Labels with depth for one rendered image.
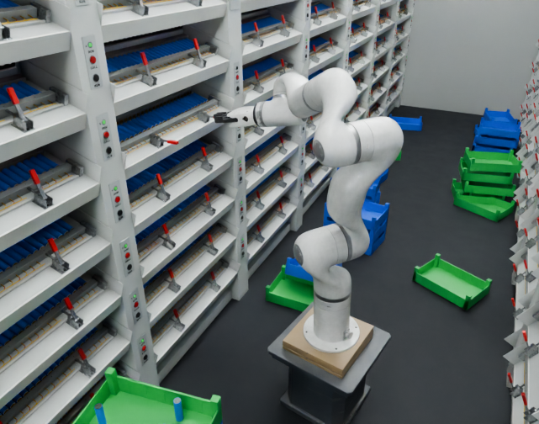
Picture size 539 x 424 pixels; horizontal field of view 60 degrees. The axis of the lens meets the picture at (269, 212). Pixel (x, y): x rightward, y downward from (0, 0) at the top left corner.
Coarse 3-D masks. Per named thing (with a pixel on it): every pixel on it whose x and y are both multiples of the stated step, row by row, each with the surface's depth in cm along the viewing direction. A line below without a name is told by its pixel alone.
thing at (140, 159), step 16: (208, 96) 181; (224, 96) 178; (208, 112) 173; (176, 128) 157; (192, 128) 161; (208, 128) 168; (144, 144) 144; (128, 160) 136; (144, 160) 139; (160, 160) 148; (128, 176) 135
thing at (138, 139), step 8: (208, 104) 172; (216, 104) 178; (192, 112) 164; (168, 120) 155; (176, 120) 156; (184, 120) 162; (192, 120) 163; (152, 128) 148; (160, 128) 150; (168, 128) 154; (136, 136) 142; (144, 136) 143; (120, 144) 136; (128, 144) 138; (136, 144) 142
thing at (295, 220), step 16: (304, 0) 219; (304, 16) 223; (304, 32) 227; (288, 48) 232; (304, 64) 236; (288, 128) 251; (304, 128) 255; (304, 144) 261; (288, 160) 260; (288, 192) 269
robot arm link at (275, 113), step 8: (280, 96) 149; (264, 104) 152; (272, 104) 150; (280, 104) 148; (264, 112) 151; (272, 112) 149; (280, 112) 148; (288, 112) 147; (264, 120) 152; (272, 120) 151; (280, 120) 150; (288, 120) 148; (296, 120) 147; (304, 120) 149
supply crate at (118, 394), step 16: (112, 368) 116; (112, 384) 117; (128, 384) 117; (144, 384) 115; (96, 400) 113; (112, 400) 117; (128, 400) 117; (144, 400) 117; (160, 400) 116; (192, 400) 112; (208, 400) 111; (80, 416) 108; (96, 416) 113; (112, 416) 113; (128, 416) 113; (144, 416) 113; (160, 416) 113; (192, 416) 113; (208, 416) 113
